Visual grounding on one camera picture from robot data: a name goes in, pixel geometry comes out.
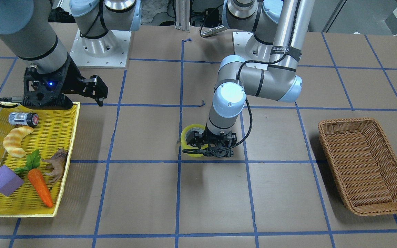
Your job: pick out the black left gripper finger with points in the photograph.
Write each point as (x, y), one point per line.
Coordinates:
(196, 138)
(219, 151)

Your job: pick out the purple foam block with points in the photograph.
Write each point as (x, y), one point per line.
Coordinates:
(9, 181)

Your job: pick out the orange toy carrot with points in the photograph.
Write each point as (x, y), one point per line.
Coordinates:
(35, 177)

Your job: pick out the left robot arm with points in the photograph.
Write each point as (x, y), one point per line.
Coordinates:
(268, 70)

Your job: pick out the aluminium frame post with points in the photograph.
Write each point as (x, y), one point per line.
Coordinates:
(182, 16)

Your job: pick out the brown wicker basket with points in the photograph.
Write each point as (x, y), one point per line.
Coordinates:
(363, 164)

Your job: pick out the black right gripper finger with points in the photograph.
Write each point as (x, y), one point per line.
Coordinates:
(59, 102)
(94, 88)

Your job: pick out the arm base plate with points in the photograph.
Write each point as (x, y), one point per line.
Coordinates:
(243, 44)
(109, 52)

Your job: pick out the yellow tape roll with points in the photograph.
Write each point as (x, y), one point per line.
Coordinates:
(186, 147)

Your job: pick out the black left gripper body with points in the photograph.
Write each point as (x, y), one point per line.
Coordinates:
(198, 141)

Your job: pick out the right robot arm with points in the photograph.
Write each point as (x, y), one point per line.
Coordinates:
(26, 31)

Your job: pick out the toy croissant bread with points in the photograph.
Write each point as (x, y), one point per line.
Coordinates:
(12, 141)

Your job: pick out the yellow plastic basket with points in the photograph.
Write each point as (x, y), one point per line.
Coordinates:
(56, 129)

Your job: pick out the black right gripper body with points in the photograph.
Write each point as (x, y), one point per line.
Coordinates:
(71, 75)

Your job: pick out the brown toy dinosaur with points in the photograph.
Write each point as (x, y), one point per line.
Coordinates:
(57, 162)

